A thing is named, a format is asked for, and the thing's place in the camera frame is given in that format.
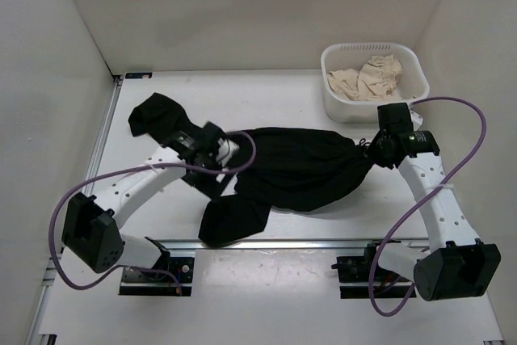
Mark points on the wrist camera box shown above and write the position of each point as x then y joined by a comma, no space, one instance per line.
397,118
216,145

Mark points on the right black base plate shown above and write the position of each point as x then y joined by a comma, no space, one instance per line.
353,273

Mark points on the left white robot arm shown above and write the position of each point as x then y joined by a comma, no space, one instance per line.
92,228

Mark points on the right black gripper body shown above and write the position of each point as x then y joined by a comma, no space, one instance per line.
375,151

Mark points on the black trousers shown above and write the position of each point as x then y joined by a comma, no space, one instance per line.
293,169

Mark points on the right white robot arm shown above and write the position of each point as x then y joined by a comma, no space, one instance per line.
458,264

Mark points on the aluminium frame rail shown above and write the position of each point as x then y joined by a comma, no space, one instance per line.
282,245

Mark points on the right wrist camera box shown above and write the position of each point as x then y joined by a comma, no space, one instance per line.
397,118

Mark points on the beige trousers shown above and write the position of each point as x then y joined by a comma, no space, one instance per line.
375,82

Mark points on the white plastic basket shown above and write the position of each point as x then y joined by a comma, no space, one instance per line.
411,87

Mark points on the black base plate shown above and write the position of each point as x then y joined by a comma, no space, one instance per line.
353,273
140,284

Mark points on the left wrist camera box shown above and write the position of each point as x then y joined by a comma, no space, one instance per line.
216,145

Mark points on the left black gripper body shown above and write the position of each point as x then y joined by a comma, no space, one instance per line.
206,183

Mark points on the small dark label sticker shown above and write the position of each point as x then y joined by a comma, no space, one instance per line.
138,75

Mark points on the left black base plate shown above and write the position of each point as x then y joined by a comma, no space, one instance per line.
140,284

